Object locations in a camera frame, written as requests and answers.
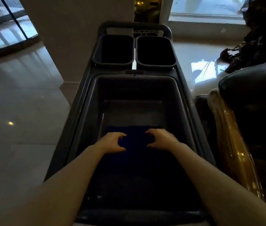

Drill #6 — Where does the grey plastic service cart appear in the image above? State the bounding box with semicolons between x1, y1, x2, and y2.
44;21;218;226

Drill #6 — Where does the person's right forearm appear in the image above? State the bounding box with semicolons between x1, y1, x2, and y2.
171;142;266;226

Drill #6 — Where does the dark blue cloth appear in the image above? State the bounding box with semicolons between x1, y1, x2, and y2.
103;126;171;167

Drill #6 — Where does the person's right hand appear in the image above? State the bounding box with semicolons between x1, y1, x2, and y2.
145;128;183;151

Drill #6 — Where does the large grey plastic tub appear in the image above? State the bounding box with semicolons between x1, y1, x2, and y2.
75;74;206;217

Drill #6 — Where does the white framed window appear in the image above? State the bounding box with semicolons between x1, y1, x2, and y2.
168;0;250;24

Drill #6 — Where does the dark leafy plant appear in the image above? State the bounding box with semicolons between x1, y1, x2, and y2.
214;0;266;74

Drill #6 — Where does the person's left hand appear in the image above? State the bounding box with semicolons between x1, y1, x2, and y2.
99;132;127;155

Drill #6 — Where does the person's left forearm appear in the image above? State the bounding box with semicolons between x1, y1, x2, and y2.
0;141;108;226

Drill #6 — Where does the black framed glass door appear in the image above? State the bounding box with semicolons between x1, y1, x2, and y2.
0;0;39;62

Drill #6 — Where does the small black bin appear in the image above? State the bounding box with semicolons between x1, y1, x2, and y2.
136;35;177;69
92;34;135;67

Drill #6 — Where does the gold planter base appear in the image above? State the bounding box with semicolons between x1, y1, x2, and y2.
207;88;265;201

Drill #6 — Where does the glossy black round planter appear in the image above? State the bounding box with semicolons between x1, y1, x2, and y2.
218;61;266;217

